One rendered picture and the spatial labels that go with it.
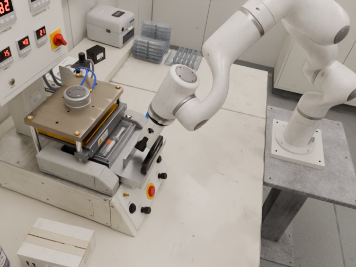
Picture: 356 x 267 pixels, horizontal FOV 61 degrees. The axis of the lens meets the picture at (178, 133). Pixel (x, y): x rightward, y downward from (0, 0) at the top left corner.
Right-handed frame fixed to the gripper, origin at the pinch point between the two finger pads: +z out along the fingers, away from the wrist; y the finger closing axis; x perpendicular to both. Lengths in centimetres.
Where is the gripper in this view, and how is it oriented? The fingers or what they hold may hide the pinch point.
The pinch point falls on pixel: (141, 144)
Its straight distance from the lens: 98.4
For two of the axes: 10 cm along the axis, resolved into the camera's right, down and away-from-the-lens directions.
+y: 3.1, -6.2, 7.2
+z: -4.3, 5.8, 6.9
